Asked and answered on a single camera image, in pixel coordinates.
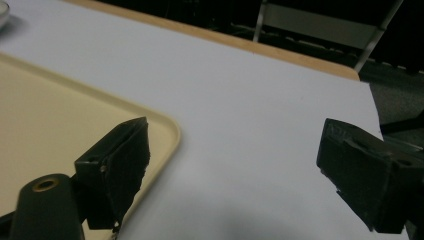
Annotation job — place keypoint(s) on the metal frame stand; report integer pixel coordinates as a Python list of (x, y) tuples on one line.
[(333, 26)]

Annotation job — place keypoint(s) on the beige plastic tray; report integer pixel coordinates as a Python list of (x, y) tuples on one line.
[(50, 123)]

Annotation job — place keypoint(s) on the white bowl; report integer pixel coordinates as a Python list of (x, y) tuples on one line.
[(2, 13)]

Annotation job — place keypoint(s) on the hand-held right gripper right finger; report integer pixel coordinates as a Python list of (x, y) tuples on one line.
[(363, 176)]

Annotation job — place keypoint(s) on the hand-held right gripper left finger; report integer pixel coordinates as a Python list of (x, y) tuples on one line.
[(113, 173)]

